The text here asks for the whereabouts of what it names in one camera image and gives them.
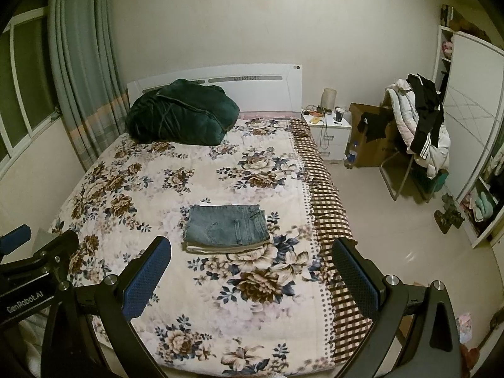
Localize white bed headboard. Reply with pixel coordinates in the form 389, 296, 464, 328
127, 64, 305, 118

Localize black striped clothing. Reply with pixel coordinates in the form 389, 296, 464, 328
406, 73, 445, 155

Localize pink packet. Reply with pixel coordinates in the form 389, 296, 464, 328
457, 312, 474, 344

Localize chair with piled clothes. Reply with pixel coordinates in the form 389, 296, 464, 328
384, 79, 451, 179

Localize white framed window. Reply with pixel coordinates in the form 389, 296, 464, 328
0, 7, 60, 164

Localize plastic bottle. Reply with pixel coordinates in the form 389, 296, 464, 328
345, 140, 360, 168

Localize boxes atop wardrobe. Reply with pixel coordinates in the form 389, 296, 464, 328
440, 3, 487, 34

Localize brown cardboard box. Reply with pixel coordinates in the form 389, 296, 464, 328
348, 102, 399, 168

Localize green bag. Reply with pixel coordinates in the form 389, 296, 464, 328
426, 169, 450, 194

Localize beige table lamp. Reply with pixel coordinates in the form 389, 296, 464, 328
322, 88, 338, 112

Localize folded beige cloth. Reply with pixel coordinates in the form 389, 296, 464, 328
185, 240, 272, 254

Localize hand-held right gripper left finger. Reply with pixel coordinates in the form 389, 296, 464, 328
39, 236, 172, 378

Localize black cloth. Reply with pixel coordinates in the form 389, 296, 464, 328
356, 111, 395, 143

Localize dark slippers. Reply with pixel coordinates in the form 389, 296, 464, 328
433, 194, 466, 234

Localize grey-green curtain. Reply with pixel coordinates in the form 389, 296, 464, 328
46, 0, 131, 173

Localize metal folding chair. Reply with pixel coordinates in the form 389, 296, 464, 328
379, 98, 434, 202

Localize dark green duvet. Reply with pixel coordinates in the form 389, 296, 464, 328
125, 79, 241, 146

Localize blue jeans pants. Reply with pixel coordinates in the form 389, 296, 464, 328
184, 204, 272, 248

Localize brown checked bed sheet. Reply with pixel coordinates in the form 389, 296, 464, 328
289, 120, 375, 364

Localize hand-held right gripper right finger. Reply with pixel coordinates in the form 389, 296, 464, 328
332, 237, 462, 378

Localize white nightstand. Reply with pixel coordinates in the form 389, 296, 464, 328
301, 108, 352, 162

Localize folded clothes in wardrobe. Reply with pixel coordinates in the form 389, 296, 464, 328
460, 187, 499, 223

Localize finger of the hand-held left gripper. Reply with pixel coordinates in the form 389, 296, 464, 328
32, 230, 80, 274
0, 224, 32, 253

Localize white wardrobe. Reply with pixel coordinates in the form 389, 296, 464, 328
432, 24, 504, 249

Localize bed with floral cover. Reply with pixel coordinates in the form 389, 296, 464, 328
47, 117, 340, 378

